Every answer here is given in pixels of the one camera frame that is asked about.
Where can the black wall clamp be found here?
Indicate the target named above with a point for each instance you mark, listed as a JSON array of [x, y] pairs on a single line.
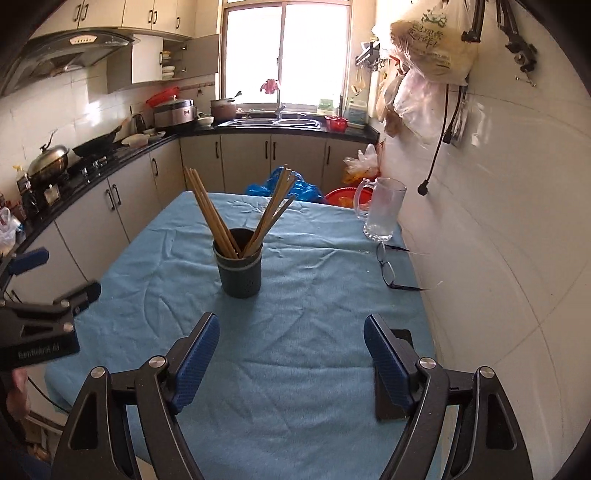
[[521, 50]]

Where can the metal range hood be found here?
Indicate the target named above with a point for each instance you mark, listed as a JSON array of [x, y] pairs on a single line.
[[69, 50]]

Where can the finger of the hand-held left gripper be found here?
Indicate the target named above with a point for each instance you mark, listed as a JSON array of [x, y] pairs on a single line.
[[85, 295], [30, 261]]

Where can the brown cooking pot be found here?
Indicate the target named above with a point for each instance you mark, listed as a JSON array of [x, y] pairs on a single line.
[[223, 110]]

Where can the blue tablecloth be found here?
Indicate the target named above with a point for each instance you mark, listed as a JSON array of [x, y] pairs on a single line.
[[300, 286]]

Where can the black kitchen countertop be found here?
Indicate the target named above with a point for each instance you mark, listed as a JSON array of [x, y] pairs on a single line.
[[360, 134]]

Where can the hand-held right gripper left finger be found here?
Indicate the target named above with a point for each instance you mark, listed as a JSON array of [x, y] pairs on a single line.
[[198, 360]]

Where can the red plastic lid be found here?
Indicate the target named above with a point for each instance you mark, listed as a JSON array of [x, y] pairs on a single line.
[[161, 97]]

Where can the steel kettle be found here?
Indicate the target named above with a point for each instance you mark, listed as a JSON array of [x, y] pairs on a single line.
[[139, 123]]

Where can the brown hanging bag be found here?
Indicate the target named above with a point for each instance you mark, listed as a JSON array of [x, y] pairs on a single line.
[[390, 101]]

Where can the gas stove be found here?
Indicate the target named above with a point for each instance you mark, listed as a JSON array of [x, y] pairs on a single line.
[[92, 165]]

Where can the person's left hand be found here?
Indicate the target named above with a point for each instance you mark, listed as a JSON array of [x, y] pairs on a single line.
[[21, 392]]

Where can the red basket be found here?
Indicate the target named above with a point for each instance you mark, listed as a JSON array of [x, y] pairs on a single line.
[[337, 123]]

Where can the small white bowl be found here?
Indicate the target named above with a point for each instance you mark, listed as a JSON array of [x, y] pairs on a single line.
[[206, 121]]

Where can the kitchen window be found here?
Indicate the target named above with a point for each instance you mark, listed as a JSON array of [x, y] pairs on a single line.
[[314, 55]]

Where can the blue plastic bag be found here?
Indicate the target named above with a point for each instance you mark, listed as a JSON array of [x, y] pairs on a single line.
[[304, 191]]

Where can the black smartphone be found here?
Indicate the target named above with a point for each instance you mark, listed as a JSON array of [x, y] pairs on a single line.
[[385, 406]]

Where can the white dish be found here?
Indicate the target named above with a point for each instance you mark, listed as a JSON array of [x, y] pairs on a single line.
[[135, 141]]

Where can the red plastic basin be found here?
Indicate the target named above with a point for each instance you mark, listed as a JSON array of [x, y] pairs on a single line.
[[341, 198]]

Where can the clear glass mug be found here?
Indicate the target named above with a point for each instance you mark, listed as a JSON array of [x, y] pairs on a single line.
[[385, 212]]

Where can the beige wall cabinets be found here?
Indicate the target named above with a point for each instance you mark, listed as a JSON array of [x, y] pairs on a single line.
[[152, 14]]

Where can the steel sink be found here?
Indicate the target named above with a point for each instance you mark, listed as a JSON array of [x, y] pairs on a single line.
[[295, 122]]

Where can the metal faucet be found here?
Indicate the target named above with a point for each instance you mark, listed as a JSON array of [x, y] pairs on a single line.
[[279, 108]]

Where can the dark framed eyeglasses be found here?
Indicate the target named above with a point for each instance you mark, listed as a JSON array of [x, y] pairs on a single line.
[[408, 289]]

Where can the metal wall rack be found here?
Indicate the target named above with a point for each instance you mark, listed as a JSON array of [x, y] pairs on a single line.
[[369, 53]]

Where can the green white box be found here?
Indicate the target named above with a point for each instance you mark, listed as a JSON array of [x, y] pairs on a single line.
[[327, 107]]

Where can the white hanging plastic bag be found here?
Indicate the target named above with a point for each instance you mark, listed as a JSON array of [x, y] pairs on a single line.
[[425, 110]]

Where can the silver rice cooker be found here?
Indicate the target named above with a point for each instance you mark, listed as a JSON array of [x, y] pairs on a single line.
[[174, 114]]

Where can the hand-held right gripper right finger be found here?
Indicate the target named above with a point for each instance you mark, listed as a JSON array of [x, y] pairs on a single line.
[[388, 364]]

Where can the dark grey utensil holder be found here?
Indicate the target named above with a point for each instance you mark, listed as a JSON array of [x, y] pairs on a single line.
[[238, 277]]

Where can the steel pot with lid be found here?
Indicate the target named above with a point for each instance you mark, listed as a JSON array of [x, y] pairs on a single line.
[[48, 161]]

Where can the stack of white dishes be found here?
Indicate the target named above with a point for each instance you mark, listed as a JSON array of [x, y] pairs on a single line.
[[168, 71]]

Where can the black wok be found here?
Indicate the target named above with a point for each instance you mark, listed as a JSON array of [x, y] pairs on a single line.
[[94, 146]]

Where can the large translucent hanging bag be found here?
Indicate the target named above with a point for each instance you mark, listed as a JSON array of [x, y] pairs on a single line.
[[434, 46]]

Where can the clear plastic bag with food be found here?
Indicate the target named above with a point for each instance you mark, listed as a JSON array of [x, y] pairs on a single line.
[[362, 164]]

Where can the pink cloth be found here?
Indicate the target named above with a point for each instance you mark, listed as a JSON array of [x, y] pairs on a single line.
[[269, 86]]

